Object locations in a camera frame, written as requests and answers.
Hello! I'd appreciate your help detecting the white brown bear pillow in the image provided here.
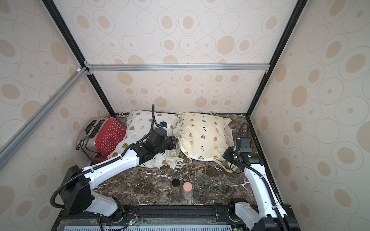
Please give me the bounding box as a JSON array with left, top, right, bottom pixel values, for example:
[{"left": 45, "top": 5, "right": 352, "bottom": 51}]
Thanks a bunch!
[{"left": 108, "top": 110, "right": 184, "bottom": 169}]

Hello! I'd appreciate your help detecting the cream teddy bear pillow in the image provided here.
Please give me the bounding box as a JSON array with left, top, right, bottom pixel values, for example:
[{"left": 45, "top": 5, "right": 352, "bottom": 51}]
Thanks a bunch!
[{"left": 173, "top": 113, "right": 234, "bottom": 173}]

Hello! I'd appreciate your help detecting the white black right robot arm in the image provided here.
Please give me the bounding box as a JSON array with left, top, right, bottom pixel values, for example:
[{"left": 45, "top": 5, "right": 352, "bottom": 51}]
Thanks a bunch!
[{"left": 223, "top": 147, "right": 300, "bottom": 231}]

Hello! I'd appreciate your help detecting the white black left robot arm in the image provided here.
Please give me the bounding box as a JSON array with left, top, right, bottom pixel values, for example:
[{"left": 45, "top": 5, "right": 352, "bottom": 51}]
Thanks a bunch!
[{"left": 50, "top": 128, "right": 178, "bottom": 217}]

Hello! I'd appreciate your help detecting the black lid small jar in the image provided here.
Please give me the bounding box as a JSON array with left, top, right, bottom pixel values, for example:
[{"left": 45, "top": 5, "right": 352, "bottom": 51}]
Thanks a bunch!
[{"left": 172, "top": 179, "right": 181, "bottom": 192}]

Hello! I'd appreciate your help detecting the pink lid clear jar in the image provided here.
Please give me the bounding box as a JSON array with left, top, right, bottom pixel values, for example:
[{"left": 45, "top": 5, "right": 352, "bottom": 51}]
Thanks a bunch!
[{"left": 182, "top": 182, "right": 194, "bottom": 199}]

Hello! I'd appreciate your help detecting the red polka dot toaster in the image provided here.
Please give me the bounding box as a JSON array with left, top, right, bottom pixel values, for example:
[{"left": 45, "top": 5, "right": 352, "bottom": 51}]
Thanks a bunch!
[{"left": 76, "top": 116, "right": 126, "bottom": 163}]

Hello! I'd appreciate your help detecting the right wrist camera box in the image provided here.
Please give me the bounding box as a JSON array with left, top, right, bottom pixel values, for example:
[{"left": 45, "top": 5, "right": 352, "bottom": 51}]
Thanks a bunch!
[{"left": 236, "top": 137, "right": 252, "bottom": 154}]

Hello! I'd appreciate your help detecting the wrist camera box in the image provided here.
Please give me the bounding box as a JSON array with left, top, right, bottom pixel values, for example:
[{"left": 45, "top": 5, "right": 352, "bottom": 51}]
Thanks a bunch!
[
  {"left": 236, "top": 137, "right": 252, "bottom": 154},
  {"left": 158, "top": 121, "right": 168, "bottom": 130}
]

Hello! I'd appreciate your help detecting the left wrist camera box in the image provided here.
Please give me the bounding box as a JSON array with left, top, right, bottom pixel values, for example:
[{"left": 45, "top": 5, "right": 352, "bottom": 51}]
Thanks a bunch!
[{"left": 158, "top": 121, "right": 168, "bottom": 130}]

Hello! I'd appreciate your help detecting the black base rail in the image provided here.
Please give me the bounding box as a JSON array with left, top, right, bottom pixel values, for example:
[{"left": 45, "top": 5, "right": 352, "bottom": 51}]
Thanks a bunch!
[{"left": 55, "top": 204, "right": 295, "bottom": 224}]

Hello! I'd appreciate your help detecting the black toaster power cord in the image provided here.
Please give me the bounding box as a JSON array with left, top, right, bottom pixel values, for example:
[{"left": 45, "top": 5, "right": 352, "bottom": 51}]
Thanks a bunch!
[{"left": 76, "top": 138, "right": 99, "bottom": 162}]

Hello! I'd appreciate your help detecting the horizontal aluminium frame bar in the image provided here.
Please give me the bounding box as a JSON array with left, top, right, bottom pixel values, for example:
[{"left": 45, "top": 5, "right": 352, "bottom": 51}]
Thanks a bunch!
[{"left": 84, "top": 63, "right": 270, "bottom": 72}]

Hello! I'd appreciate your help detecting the left diagonal aluminium frame bar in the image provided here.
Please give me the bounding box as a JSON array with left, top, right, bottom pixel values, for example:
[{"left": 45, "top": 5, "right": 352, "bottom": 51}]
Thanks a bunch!
[{"left": 1, "top": 67, "right": 87, "bottom": 168}]

